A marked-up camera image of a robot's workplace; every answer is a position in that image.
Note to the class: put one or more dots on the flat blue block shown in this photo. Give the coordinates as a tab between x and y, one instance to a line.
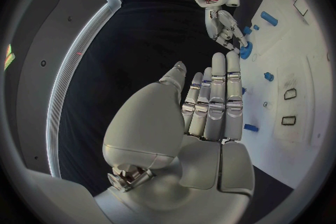
251	127

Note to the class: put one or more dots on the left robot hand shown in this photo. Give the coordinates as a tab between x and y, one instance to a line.
199	165

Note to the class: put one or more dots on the white task board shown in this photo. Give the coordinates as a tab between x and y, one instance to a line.
288	85

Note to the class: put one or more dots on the small blue block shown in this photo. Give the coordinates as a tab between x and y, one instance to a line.
247	30

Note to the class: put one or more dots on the blue plug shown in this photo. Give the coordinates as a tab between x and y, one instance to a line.
244	90

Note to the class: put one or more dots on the small blue peg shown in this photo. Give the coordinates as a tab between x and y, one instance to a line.
256	27

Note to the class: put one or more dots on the long blue cylinder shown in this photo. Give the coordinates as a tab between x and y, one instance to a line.
269	18

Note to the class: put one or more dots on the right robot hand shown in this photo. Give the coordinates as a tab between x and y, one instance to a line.
216	24

